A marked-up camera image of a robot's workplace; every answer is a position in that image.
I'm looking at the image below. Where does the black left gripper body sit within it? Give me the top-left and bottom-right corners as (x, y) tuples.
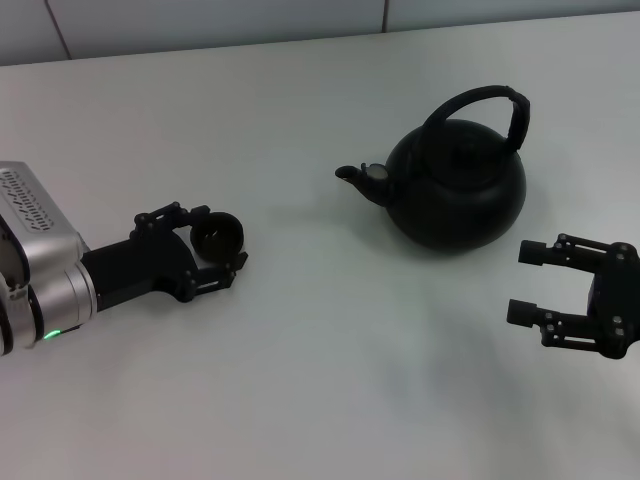
(79, 230), (200, 310)

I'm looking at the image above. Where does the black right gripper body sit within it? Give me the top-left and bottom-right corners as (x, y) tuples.
(587, 240), (640, 360)

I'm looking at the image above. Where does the small black teacup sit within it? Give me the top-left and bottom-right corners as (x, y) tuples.
(189, 211), (246, 262)

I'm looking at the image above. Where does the black round teapot with handle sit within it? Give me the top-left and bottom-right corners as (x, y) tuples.
(334, 84), (532, 259)

